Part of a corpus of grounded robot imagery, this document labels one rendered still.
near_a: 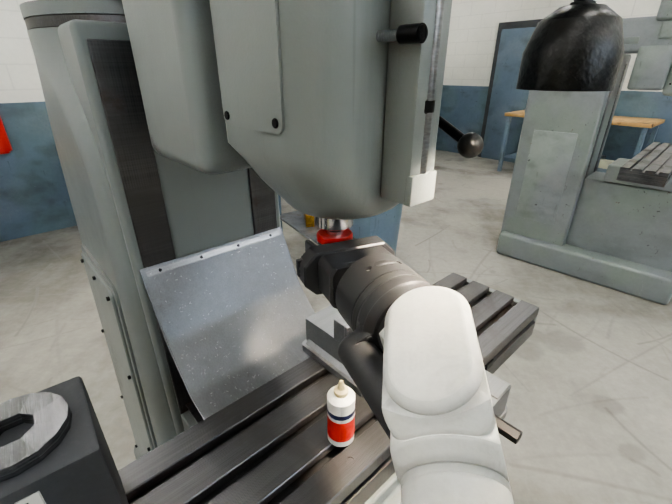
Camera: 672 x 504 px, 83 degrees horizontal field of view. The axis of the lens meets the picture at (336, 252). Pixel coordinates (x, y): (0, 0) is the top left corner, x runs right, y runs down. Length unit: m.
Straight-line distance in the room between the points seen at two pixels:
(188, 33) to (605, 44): 0.38
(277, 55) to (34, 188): 4.35
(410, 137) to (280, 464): 0.46
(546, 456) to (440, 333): 1.75
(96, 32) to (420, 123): 0.52
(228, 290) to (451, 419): 0.65
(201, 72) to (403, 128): 0.24
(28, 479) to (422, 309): 0.35
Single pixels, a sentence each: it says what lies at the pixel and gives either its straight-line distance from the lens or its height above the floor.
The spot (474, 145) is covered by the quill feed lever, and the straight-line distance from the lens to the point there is 0.48.
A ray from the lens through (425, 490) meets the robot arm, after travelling 0.25.
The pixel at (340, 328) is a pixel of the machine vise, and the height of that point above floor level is 1.06.
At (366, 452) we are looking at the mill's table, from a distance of 0.62.
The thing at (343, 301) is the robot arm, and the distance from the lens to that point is 0.38.
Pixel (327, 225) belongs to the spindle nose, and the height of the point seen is 1.29.
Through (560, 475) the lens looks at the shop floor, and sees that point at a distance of 1.97.
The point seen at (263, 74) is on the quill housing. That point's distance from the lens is 0.38.
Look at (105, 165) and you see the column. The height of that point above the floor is 1.32.
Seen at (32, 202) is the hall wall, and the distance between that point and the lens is 4.67.
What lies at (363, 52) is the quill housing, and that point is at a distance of 0.36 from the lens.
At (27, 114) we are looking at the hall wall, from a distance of 4.55.
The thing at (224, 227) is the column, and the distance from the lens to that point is 0.84.
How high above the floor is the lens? 1.46
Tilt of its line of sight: 26 degrees down
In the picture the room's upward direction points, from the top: straight up
